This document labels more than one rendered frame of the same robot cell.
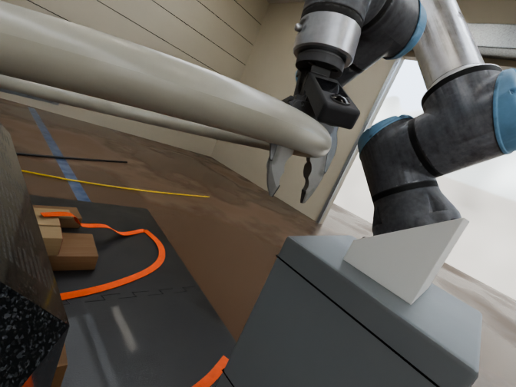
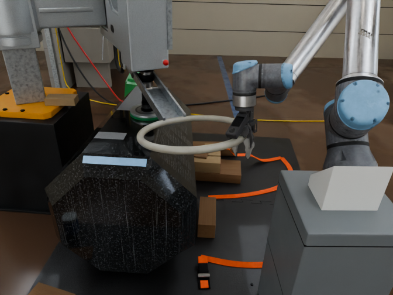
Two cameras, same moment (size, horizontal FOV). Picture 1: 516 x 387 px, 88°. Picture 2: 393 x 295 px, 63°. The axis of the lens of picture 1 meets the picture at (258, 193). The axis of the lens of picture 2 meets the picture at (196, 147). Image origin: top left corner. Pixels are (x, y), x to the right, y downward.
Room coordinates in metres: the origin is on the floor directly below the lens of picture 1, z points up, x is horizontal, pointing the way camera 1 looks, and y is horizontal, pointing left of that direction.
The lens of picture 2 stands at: (-0.48, -0.76, 1.65)
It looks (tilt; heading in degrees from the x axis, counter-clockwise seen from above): 30 degrees down; 48
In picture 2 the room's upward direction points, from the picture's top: 2 degrees clockwise
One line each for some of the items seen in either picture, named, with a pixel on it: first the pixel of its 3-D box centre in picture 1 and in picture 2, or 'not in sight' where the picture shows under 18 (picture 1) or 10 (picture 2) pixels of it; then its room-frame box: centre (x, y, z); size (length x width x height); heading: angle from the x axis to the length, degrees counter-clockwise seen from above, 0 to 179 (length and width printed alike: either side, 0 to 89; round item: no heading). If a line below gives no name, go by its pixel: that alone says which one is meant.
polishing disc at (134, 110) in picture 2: not in sight; (147, 110); (0.51, 0.82, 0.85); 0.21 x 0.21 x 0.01
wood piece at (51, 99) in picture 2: not in sight; (61, 99); (0.20, 1.41, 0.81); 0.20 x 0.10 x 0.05; 142
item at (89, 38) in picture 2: not in sight; (98, 49); (1.72, 4.08, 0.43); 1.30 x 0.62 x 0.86; 50
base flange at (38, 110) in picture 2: not in sight; (31, 100); (0.06, 1.63, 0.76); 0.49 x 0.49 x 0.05; 44
